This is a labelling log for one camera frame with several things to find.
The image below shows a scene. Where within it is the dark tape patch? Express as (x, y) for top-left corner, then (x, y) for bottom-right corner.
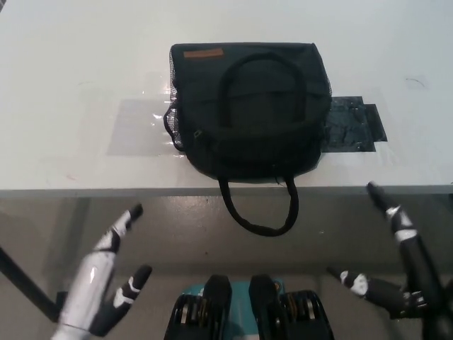
(320, 94), (390, 154)

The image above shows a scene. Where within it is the black teal robot torso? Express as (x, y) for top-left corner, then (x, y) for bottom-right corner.
(162, 273), (336, 340)

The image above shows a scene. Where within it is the black soft travel bag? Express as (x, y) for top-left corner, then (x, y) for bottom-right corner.
(162, 42), (334, 237)

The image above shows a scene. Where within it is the black table leg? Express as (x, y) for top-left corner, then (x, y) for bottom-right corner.
(0, 244), (59, 323)

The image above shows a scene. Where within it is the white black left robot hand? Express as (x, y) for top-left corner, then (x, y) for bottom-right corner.
(52, 203), (154, 340)

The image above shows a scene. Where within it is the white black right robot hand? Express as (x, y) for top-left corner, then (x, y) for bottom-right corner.
(327, 181), (447, 322)

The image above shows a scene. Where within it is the clear plastic tape sheet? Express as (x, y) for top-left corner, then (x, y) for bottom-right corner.
(105, 98), (187, 157)

